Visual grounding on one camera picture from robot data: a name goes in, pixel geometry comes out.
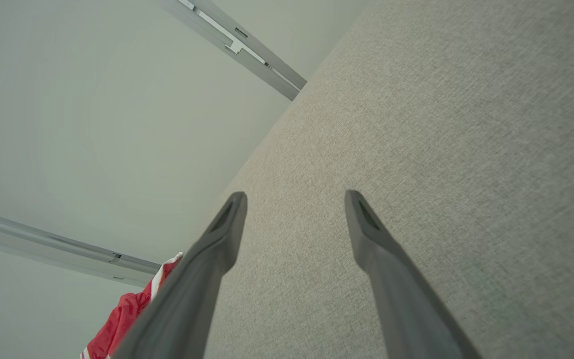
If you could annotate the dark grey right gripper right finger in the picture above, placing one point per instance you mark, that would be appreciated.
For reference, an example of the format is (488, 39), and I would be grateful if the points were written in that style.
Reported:
(406, 309)

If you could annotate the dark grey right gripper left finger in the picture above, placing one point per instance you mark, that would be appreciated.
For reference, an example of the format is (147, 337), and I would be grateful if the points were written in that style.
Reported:
(192, 299)

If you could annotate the red shorts with white stripe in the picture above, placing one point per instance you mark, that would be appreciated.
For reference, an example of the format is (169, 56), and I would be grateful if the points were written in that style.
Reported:
(117, 319)

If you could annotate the grey fabric sofa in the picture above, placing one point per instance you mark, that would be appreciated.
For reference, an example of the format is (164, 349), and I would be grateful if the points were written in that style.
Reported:
(416, 124)

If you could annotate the grey aluminium rail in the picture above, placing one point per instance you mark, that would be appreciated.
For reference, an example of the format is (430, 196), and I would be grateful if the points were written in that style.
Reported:
(272, 75)
(43, 244)

